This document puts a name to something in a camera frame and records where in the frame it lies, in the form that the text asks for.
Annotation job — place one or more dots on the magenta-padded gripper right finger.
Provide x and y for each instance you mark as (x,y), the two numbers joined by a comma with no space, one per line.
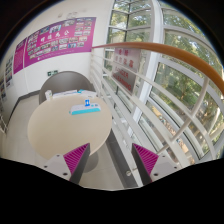
(163,165)

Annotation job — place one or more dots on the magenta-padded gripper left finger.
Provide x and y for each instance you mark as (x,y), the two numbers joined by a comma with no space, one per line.
(58,165)

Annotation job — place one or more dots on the blue and white charger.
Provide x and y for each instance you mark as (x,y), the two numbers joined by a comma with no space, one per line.
(87,102)

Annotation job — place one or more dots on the white and teal power strip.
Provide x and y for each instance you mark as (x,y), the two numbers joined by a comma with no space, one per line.
(80,109)

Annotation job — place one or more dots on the small white upright box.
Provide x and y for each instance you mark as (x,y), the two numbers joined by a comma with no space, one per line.
(48,95)

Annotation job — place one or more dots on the white and teal box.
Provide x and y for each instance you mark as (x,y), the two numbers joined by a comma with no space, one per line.
(87,93)

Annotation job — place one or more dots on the grey round armchair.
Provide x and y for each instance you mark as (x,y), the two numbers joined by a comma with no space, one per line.
(65,81)

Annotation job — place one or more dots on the green exit sign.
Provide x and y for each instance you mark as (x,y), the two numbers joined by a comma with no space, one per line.
(52,72)

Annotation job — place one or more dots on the silver sign with red letters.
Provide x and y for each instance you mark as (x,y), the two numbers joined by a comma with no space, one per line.
(125,80)

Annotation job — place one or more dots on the photo display board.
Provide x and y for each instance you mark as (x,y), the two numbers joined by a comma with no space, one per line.
(9,71)
(2,90)

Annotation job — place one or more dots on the white railing with wooden handrail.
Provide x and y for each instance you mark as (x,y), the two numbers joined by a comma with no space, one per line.
(173,51)

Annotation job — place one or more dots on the narrow magenta wall poster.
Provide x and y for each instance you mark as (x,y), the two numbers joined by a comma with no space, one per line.
(19,56)

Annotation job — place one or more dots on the large magenta wall poster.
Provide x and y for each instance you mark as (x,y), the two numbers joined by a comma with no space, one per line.
(60,41)

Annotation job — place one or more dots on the white framed window wall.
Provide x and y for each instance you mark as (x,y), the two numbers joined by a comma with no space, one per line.
(146,20)

